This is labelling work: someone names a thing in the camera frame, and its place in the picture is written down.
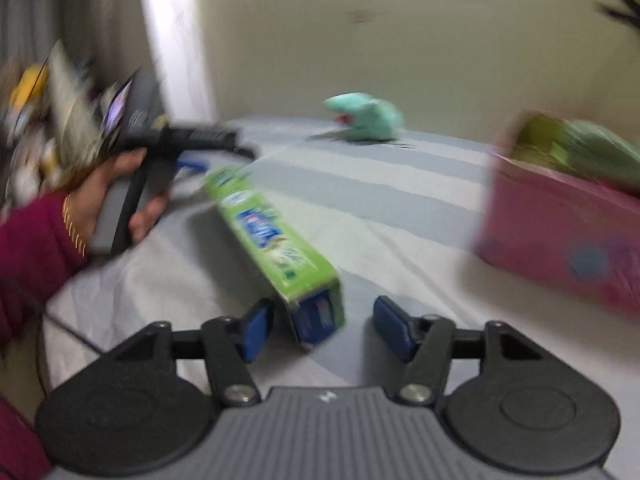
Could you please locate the gold bangle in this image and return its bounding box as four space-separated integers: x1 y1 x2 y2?
62 194 88 256

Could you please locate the pink floral storage box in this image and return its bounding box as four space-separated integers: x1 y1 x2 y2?
472 110 640 316

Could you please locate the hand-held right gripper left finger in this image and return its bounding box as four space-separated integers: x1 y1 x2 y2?
112 298 276 407

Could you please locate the mint green fabric pouch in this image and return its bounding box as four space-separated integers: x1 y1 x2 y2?
515 115 640 193

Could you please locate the person's left forearm maroon sleeve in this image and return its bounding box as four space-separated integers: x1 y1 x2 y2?
0 192 93 351

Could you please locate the teal plush toy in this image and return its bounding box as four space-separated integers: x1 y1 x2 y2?
324 92 406 142

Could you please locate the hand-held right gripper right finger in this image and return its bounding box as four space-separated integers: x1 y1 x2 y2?
372 296 546 407

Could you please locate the green toothpaste box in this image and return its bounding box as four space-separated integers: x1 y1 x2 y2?
200 166 347 347

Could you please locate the person's left hand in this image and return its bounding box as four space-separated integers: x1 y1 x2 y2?
65 149 170 256

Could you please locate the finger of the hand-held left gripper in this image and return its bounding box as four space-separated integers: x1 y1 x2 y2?
172 157 207 181
167 127 257 160

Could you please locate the yellow object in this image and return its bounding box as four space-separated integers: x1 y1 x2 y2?
12 64 49 107

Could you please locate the white curtain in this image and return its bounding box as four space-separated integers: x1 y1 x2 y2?
137 0 218 121

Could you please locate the person's maroon clothing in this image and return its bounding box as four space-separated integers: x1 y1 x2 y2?
0 395 53 480

